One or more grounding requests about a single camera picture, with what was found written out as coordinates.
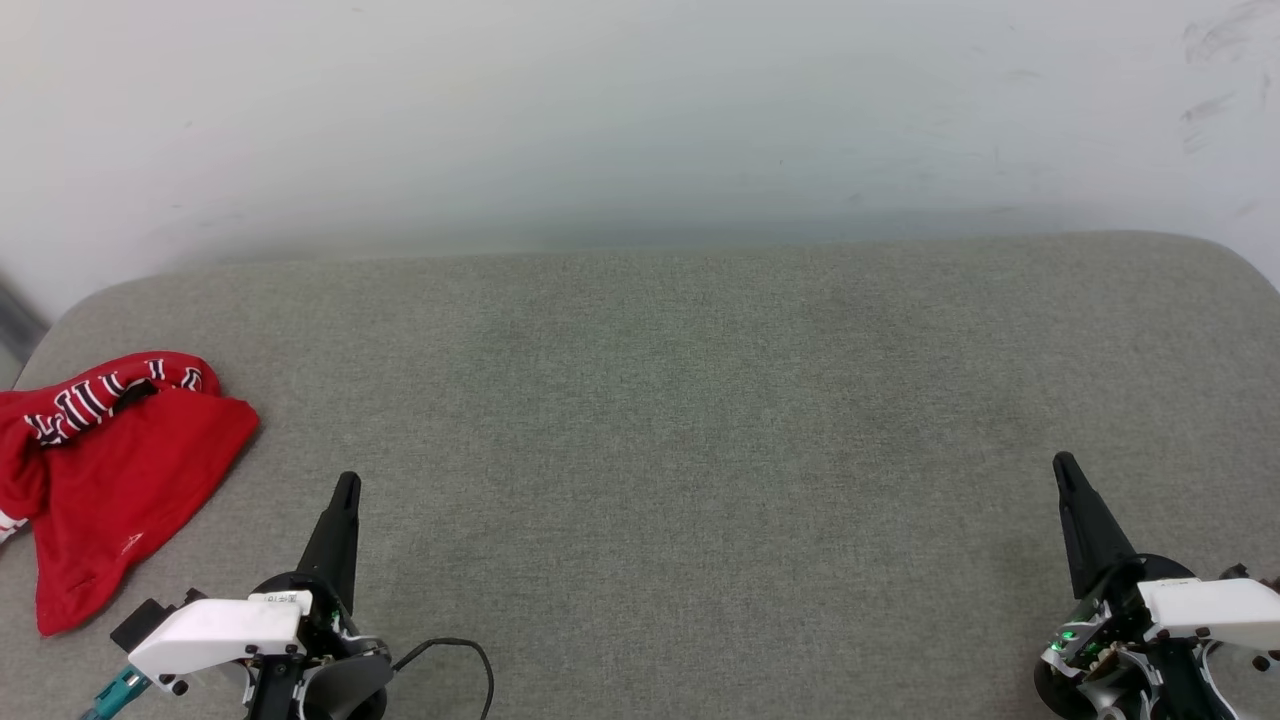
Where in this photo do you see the red Bulls 23 jersey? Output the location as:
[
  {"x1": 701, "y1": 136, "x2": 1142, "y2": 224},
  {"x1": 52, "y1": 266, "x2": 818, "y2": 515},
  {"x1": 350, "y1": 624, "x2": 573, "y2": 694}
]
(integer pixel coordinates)
[{"x1": 0, "y1": 351, "x2": 261, "y2": 638}]

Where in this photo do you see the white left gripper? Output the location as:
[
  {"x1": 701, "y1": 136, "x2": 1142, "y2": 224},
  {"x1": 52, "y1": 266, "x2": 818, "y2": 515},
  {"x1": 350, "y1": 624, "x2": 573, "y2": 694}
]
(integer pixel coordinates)
[{"x1": 128, "y1": 472, "x2": 389, "y2": 720}]

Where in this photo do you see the grey fabric sofa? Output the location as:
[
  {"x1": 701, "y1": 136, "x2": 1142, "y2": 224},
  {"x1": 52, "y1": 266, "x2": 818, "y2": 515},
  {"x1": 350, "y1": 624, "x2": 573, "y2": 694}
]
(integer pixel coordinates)
[{"x1": 0, "y1": 232, "x2": 1280, "y2": 720}]

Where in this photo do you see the dark grey wall baseboard strip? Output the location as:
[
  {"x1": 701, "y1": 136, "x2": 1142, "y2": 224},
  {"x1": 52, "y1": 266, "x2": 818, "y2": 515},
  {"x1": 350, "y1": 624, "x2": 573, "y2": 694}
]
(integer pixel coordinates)
[{"x1": 0, "y1": 275, "x2": 49, "y2": 366}]

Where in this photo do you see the teal left camera cable plug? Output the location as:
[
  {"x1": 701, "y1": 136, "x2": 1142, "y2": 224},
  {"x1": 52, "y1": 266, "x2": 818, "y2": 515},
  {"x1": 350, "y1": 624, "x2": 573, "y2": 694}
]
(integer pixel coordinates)
[{"x1": 80, "y1": 665, "x2": 151, "y2": 720}]

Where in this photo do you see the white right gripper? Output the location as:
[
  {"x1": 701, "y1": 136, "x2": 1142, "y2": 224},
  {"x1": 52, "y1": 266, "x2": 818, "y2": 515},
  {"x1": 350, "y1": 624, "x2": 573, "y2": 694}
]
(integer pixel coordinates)
[{"x1": 1035, "y1": 452, "x2": 1280, "y2": 717}]

